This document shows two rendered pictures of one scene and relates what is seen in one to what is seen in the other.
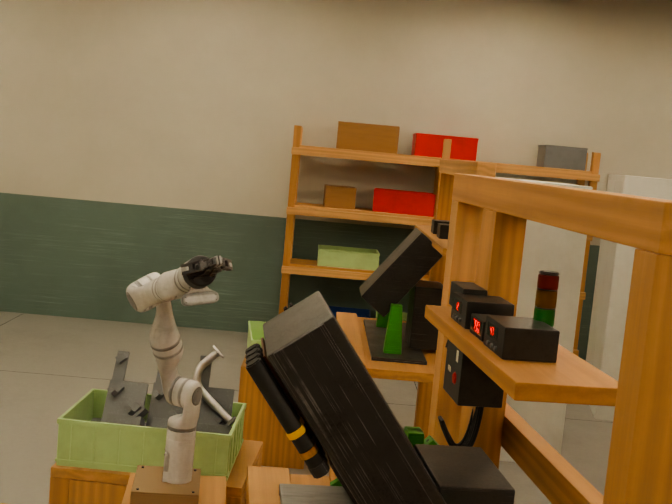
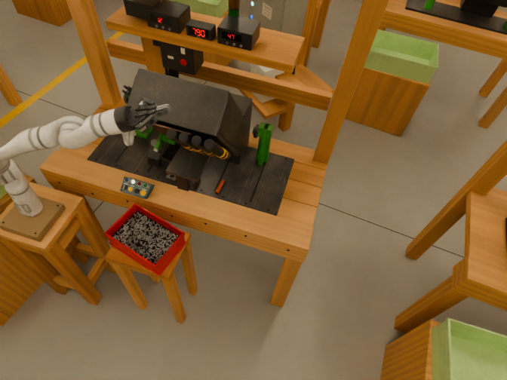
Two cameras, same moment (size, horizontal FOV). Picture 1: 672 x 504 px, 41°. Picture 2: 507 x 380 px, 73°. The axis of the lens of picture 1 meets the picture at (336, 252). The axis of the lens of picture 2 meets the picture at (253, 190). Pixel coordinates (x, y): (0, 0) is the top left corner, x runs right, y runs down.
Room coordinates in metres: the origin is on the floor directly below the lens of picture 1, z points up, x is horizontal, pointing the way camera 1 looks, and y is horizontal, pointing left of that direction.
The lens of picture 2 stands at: (1.49, 0.90, 2.38)
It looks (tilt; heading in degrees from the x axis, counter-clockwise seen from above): 53 degrees down; 288
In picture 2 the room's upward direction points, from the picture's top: 7 degrees clockwise
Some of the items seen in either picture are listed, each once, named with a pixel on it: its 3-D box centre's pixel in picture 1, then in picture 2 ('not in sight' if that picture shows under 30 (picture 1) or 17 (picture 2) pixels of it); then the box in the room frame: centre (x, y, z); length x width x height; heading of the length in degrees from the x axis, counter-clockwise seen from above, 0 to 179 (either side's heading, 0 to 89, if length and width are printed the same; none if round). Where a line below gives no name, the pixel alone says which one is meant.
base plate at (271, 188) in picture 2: not in sight; (193, 160); (2.24, -0.20, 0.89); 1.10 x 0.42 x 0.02; 7
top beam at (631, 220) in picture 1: (540, 201); not in sight; (2.27, -0.50, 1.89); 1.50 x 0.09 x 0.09; 7
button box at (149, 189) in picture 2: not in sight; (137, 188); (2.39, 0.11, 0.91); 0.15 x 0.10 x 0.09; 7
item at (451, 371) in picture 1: (473, 370); (182, 51); (2.37, -0.40, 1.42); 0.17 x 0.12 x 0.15; 7
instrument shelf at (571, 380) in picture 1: (508, 346); (206, 32); (2.27, -0.46, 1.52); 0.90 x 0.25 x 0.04; 7
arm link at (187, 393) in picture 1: (184, 405); (10, 177); (2.77, 0.43, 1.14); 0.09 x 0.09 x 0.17; 68
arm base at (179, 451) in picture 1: (179, 453); (26, 197); (2.77, 0.44, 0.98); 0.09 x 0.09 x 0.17; 10
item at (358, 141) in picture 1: (434, 244); not in sight; (9.06, -0.98, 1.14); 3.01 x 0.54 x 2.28; 91
